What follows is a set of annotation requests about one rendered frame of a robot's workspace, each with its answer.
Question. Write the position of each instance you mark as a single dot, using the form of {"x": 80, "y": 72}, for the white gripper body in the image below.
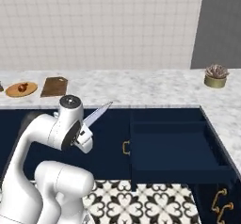
{"x": 87, "y": 141}

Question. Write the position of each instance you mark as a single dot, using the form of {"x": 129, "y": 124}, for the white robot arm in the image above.
{"x": 22, "y": 171}

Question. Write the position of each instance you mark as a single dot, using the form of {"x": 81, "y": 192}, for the brown wooden cutting board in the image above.
{"x": 54, "y": 87}

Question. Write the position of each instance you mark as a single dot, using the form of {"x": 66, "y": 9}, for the brown meat piece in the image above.
{"x": 22, "y": 87}

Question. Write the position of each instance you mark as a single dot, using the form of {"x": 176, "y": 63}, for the navy open drawer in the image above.
{"x": 175, "y": 149}

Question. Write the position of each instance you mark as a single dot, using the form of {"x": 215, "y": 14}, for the dark object at counter edge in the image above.
{"x": 1, "y": 87}

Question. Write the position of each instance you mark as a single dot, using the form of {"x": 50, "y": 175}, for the navy corner cabinet front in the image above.
{"x": 207, "y": 202}

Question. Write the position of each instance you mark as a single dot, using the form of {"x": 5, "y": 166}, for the potted succulent in gold pot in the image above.
{"x": 216, "y": 75}

